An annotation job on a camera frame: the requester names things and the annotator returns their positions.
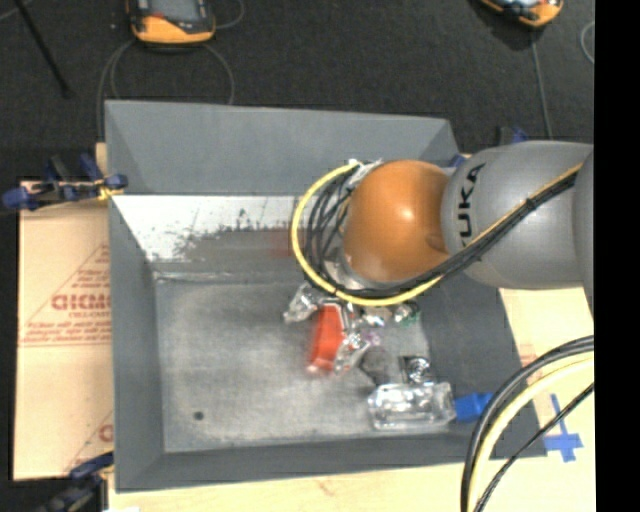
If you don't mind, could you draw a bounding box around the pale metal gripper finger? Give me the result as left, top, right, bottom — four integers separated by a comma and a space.
333, 328, 376, 377

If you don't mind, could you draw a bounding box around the dark grey round lump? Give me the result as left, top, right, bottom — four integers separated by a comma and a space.
359, 347, 397, 387

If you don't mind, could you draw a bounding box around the red flat block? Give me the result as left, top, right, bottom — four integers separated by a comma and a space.
305, 304, 347, 375

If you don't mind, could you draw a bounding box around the black and silver small box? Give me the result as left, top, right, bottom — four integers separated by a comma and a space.
398, 355, 435, 387

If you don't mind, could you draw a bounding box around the clear glass thing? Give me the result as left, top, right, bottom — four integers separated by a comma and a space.
283, 283, 322, 327

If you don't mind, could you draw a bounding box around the clear plastic bottle blue cap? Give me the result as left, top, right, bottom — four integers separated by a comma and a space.
367, 381, 495, 431

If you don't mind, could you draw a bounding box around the grey metal bin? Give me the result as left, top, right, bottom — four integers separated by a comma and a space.
103, 99, 547, 492

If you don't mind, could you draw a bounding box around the brown cardboard board red print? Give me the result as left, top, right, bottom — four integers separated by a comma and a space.
11, 178, 117, 482

